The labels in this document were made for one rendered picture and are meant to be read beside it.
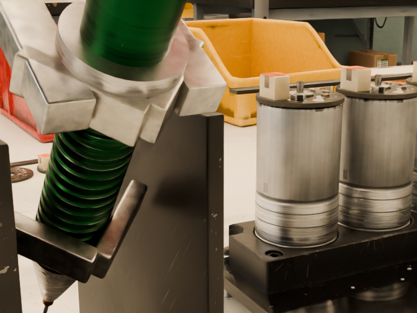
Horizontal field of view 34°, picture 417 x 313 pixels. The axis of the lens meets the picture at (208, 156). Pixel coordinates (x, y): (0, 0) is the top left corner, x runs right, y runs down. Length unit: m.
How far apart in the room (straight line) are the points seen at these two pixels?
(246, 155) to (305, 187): 0.18
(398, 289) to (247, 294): 0.04
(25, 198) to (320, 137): 0.16
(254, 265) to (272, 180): 0.02
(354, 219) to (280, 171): 0.03
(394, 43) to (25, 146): 5.52
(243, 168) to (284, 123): 0.16
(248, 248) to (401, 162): 0.05
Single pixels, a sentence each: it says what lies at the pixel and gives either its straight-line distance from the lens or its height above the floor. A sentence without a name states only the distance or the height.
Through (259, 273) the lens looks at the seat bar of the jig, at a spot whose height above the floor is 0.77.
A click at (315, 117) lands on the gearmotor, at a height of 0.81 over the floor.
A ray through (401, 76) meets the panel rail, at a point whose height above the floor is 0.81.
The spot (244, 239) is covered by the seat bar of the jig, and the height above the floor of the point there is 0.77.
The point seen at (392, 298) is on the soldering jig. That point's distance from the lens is 0.19.
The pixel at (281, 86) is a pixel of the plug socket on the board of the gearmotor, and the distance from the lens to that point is 0.19.
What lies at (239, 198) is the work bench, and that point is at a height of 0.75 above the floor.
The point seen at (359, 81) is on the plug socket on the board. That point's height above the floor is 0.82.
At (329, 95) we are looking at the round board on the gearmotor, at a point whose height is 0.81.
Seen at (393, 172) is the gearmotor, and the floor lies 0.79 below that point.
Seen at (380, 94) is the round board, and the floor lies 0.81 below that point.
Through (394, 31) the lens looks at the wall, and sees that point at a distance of 5.85.
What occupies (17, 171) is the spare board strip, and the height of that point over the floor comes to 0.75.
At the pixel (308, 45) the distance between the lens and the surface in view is 0.53.
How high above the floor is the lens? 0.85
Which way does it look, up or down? 15 degrees down
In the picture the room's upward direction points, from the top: straight up
